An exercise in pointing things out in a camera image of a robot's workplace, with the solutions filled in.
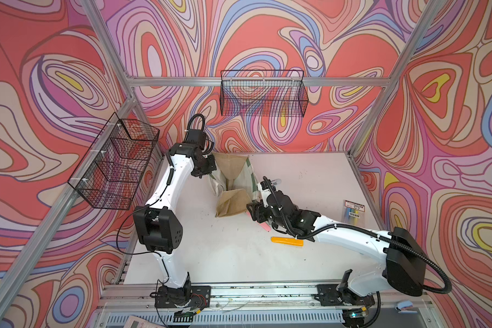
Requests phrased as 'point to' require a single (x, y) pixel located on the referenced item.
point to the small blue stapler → (406, 307)
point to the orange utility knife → (287, 241)
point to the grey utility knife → (275, 182)
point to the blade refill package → (353, 212)
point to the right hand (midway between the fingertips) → (254, 209)
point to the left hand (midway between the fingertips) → (214, 169)
